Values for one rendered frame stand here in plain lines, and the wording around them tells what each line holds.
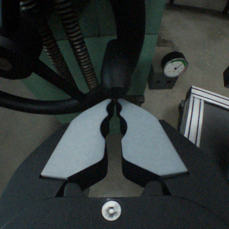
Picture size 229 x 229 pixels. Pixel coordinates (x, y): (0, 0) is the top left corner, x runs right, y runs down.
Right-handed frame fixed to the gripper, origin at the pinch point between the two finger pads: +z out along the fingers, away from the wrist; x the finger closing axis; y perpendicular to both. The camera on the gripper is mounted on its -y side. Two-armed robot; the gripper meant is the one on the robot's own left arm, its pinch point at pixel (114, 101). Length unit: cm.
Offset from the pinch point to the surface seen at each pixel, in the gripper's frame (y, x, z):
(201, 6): -59, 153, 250
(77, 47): -4.1, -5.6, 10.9
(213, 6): -60, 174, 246
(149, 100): 42, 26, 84
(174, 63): 0.7, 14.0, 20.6
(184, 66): 1.5, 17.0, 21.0
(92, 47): -3.0, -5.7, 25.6
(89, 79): 2.1, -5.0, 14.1
